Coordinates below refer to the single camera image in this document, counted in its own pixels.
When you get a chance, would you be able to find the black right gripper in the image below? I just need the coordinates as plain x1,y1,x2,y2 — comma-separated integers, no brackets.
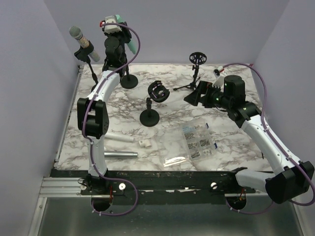
185,80,232,109

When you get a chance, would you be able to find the mint green microphone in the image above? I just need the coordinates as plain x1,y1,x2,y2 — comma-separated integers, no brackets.
116,15,138,55

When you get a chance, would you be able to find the round base shock mount stand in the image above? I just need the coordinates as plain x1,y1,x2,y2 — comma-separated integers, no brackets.
139,80,170,127

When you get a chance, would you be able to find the black tripod microphone stand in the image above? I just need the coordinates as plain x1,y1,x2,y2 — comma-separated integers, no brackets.
173,52,207,91

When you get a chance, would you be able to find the round base clip stand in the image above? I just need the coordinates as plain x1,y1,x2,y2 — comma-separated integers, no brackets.
120,65,138,89
74,40,100,91

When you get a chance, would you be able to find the white microphone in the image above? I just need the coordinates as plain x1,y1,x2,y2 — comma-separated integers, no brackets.
105,132,134,143

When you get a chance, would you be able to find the silver grey microphone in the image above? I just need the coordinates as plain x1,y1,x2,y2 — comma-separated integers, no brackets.
104,151,138,159

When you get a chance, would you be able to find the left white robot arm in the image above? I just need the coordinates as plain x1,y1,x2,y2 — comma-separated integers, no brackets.
77,20,140,194

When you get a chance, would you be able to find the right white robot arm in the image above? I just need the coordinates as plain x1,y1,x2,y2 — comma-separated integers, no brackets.
184,75,315,204

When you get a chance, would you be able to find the glitter microphone silver head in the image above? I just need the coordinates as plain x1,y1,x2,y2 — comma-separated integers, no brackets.
69,26,100,62

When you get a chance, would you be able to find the clear plastic screw box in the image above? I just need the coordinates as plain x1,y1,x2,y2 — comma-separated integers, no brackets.
161,121,219,168

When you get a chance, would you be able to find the small white plastic block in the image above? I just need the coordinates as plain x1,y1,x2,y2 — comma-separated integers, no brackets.
138,140,152,148

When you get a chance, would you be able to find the clear plastic bag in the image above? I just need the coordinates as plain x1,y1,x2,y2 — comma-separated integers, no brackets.
162,156,187,167

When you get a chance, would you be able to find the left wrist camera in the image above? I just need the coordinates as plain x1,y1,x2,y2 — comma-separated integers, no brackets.
100,15,123,34

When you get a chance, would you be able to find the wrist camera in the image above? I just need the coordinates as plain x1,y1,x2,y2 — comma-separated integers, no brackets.
213,66,227,89
100,15,123,34

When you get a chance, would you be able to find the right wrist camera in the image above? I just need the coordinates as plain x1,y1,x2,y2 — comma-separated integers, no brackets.
213,66,227,89

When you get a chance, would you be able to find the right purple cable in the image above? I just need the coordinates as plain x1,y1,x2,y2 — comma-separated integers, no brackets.
222,63,315,214

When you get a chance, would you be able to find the black mounting rail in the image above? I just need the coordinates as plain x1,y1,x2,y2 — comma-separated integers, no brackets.
50,170,255,205

